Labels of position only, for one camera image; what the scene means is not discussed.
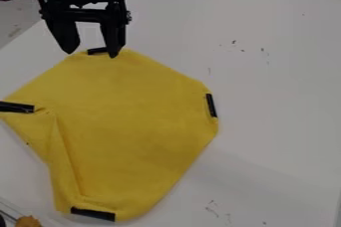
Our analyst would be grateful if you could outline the yellow cloth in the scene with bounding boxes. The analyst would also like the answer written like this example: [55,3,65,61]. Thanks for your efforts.
[0,47,220,223]

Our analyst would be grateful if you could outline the yellow toy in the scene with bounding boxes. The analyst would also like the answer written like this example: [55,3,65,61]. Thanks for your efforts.
[14,215,43,227]

